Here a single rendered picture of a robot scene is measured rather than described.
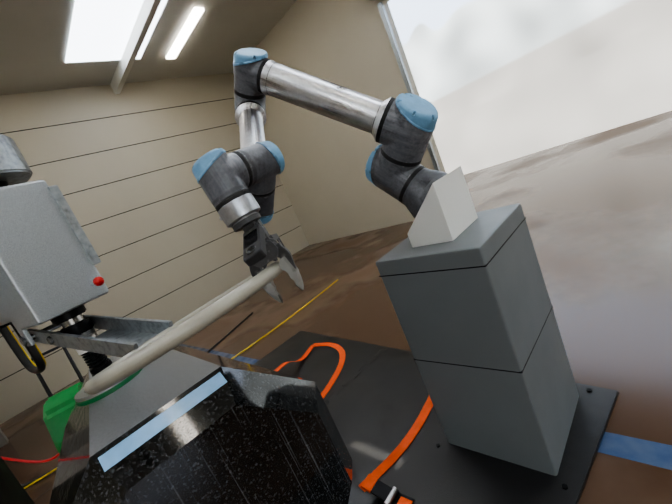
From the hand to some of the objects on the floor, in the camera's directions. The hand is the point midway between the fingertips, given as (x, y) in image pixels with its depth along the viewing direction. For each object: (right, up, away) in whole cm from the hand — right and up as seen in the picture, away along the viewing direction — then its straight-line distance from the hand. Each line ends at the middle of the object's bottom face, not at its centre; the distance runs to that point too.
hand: (289, 292), depth 82 cm
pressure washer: (-152, -139, +164) cm, 263 cm away
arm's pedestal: (+84, -60, +60) cm, 119 cm away
